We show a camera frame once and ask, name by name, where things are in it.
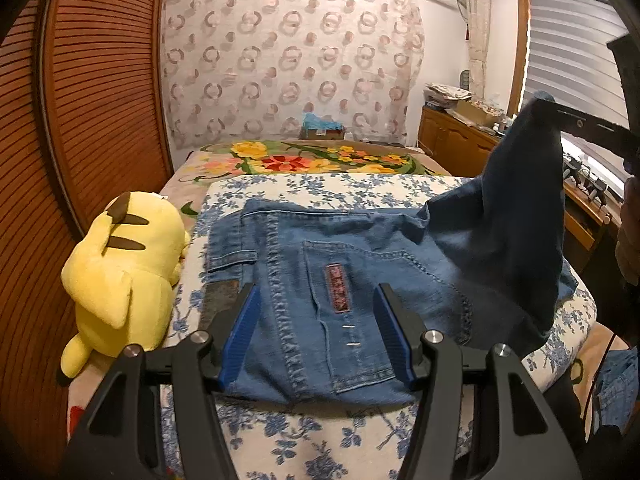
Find blue plastic bag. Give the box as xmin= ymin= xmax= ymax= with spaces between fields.
xmin=301 ymin=112 xmax=342 ymax=131

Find wooden louvered wardrobe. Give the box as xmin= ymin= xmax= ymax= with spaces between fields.
xmin=0 ymin=0 xmax=176 ymax=443

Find wooden window frame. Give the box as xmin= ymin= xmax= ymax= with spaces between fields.
xmin=506 ymin=0 xmax=534 ymax=117

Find flower print blanket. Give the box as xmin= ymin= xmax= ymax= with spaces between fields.
xmin=65 ymin=139 xmax=601 ymax=480

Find blue denim cloth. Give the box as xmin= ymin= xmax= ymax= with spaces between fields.
xmin=592 ymin=347 xmax=637 ymax=427

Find blue denim pants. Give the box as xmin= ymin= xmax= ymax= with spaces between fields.
xmin=205 ymin=97 xmax=581 ymax=408

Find beige tied curtain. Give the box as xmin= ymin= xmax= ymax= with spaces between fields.
xmin=462 ymin=0 xmax=489 ymax=104

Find folded floral cloth stack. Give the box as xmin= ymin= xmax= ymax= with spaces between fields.
xmin=424 ymin=82 xmax=474 ymax=111

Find circle pattern sheer curtain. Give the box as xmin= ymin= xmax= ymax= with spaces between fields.
xmin=161 ymin=0 xmax=427 ymax=150

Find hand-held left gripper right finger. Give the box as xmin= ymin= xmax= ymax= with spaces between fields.
xmin=374 ymin=282 xmax=583 ymax=480

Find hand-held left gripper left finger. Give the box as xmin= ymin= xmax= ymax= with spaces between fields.
xmin=65 ymin=282 xmax=263 ymax=480

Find yellow plush toy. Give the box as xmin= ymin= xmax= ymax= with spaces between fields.
xmin=60 ymin=191 xmax=192 ymax=379

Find person's right hand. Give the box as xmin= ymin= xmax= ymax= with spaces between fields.
xmin=615 ymin=199 xmax=640 ymax=282

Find wooden side cabinet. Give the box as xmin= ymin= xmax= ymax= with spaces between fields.
xmin=417 ymin=105 xmax=626 ymax=272

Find grey striped window blind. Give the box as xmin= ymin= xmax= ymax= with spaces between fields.
xmin=520 ymin=0 xmax=637 ymax=128

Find small cardboard box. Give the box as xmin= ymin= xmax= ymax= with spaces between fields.
xmin=300 ymin=127 xmax=346 ymax=141

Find spare black gripper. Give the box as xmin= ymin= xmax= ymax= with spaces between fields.
xmin=582 ymin=172 xmax=612 ymax=208

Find open cardboard box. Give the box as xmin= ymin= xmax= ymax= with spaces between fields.
xmin=452 ymin=99 xmax=502 ymax=129

